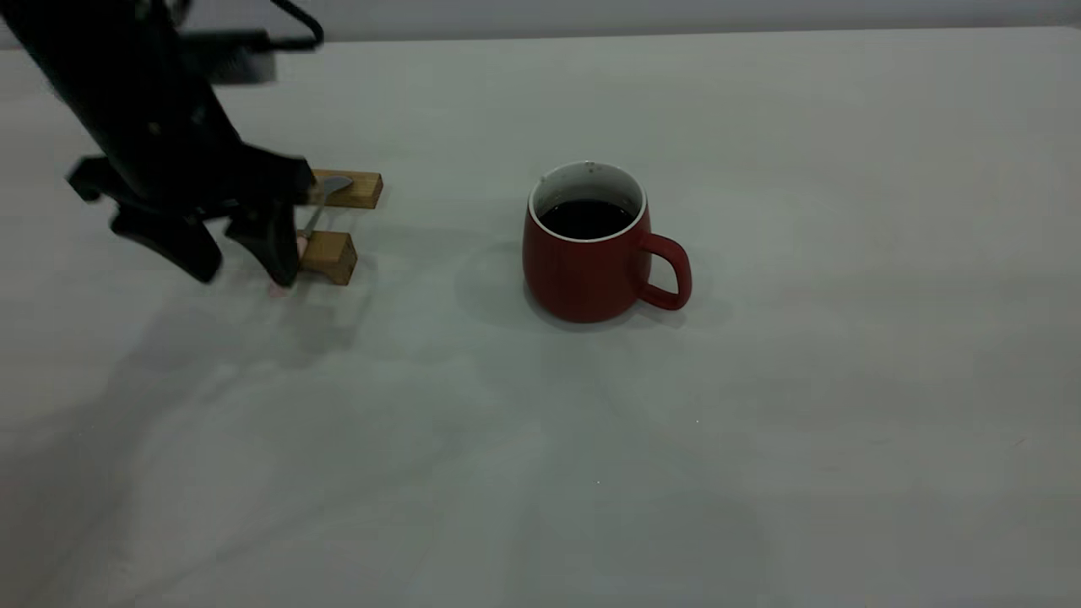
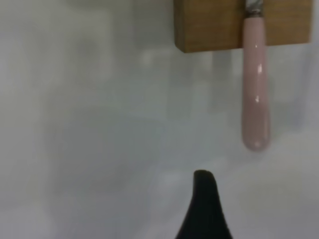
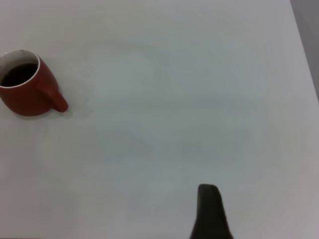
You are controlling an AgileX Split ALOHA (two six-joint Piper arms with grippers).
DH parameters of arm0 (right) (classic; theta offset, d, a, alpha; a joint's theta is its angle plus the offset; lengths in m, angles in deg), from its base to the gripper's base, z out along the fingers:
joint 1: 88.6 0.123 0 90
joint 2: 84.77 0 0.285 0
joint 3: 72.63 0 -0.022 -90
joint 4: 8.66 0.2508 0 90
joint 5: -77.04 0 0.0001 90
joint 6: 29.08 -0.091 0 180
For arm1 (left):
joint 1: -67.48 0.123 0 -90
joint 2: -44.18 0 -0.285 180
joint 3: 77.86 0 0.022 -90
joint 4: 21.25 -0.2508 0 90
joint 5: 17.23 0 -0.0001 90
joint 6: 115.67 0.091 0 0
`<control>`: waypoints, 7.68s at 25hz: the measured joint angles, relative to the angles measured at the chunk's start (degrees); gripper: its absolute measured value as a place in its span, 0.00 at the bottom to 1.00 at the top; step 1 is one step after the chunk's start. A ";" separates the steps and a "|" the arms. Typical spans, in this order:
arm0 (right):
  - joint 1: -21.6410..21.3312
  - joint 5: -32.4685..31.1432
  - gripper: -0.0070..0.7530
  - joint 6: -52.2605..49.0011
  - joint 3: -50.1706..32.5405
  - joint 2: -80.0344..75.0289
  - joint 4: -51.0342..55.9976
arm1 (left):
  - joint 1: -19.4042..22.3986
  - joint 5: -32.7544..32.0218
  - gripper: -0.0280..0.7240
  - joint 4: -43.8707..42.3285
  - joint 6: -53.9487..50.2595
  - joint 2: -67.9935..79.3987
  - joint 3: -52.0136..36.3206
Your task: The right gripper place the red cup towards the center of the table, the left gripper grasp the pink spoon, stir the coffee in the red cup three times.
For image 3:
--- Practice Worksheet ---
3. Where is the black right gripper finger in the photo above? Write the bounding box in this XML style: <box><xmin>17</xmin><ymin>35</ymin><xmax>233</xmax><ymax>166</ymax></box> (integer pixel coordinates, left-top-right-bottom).
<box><xmin>189</xmin><ymin>184</ymin><xmax>235</xmax><ymax>239</ymax></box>

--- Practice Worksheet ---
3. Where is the red ceramic mug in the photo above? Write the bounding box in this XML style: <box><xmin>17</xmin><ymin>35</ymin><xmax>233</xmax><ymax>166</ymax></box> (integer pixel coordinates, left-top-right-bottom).
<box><xmin>0</xmin><ymin>49</ymin><xmax>69</xmax><ymax>117</ymax></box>

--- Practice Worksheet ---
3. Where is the dark coffee liquid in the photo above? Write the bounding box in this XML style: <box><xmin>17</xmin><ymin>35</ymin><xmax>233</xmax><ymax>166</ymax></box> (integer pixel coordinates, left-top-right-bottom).
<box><xmin>0</xmin><ymin>63</ymin><xmax>38</xmax><ymax>87</ymax></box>

